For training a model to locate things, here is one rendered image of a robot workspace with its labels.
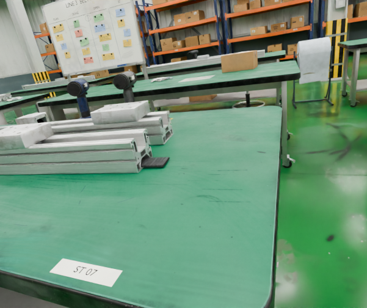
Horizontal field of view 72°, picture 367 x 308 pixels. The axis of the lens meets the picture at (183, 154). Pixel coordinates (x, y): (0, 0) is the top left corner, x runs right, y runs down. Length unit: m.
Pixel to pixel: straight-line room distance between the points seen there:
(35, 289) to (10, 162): 0.50
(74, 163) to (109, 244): 0.34
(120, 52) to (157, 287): 3.72
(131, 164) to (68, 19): 3.90
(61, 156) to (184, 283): 0.51
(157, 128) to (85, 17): 3.54
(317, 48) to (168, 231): 3.78
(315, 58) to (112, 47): 2.79
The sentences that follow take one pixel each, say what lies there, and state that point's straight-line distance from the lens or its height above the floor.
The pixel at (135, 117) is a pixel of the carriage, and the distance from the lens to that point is 0.80.
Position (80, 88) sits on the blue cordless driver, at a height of 0.97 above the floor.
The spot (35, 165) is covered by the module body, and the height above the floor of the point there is 0.81.
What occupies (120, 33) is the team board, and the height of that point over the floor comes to 1.37.
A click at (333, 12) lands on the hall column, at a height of 1.24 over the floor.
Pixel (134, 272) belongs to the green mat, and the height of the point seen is 0.78.
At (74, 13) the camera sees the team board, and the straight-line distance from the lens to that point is 4.35.
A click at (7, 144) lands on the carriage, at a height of 0.88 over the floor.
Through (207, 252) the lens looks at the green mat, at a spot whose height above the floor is 0.78.
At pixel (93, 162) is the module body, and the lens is 0.70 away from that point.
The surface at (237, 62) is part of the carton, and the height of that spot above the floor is 0.85.
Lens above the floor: 1.04
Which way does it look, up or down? 22 degrees down
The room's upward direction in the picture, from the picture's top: 10 degrees counter-clockwise
